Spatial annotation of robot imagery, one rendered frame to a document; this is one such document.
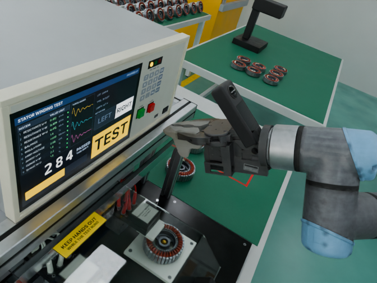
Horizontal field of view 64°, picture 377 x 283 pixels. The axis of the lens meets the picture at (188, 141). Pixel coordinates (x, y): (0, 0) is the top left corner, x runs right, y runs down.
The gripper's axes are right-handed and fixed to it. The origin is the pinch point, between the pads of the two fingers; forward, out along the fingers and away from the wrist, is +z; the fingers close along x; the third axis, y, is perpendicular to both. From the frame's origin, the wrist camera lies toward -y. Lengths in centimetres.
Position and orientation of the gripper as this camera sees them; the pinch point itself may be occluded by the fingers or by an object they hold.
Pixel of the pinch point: (169, 127)
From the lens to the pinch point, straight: 60.1
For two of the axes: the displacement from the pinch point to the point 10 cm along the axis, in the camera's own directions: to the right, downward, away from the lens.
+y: 1.3, 9.0, 4.2
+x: 4.6, -4.3, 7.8
